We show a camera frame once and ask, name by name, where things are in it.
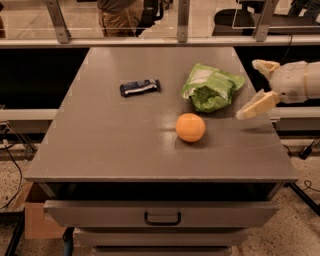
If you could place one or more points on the cardboard box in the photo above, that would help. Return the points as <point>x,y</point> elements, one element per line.
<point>38,223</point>

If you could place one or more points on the metal railing frame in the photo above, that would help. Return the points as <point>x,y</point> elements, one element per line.
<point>28,23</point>

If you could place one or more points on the black drawer handle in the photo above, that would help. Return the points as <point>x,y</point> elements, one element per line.
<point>161,220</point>

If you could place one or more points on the person in brown trousers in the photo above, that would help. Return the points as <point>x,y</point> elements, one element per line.
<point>119,18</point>

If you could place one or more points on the black office chair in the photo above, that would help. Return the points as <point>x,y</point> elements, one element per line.
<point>153,11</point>

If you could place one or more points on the open top drawer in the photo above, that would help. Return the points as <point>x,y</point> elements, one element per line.
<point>129,214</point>

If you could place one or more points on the green rice chip bag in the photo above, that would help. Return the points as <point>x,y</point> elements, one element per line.
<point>210,88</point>

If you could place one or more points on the dark blue snack bar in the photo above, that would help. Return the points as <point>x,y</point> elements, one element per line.
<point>139,87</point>

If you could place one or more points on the black power adapter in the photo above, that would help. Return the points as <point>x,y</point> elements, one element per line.
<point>304,154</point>

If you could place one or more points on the orange ball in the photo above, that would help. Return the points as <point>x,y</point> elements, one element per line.
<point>190,127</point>

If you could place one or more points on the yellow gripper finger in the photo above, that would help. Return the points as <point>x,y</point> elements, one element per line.
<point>261,102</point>
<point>266,68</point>

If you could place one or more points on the grey drawer cabinet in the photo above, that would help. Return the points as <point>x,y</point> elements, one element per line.
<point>102,146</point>

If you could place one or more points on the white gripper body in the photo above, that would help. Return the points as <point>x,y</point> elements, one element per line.
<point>289,82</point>

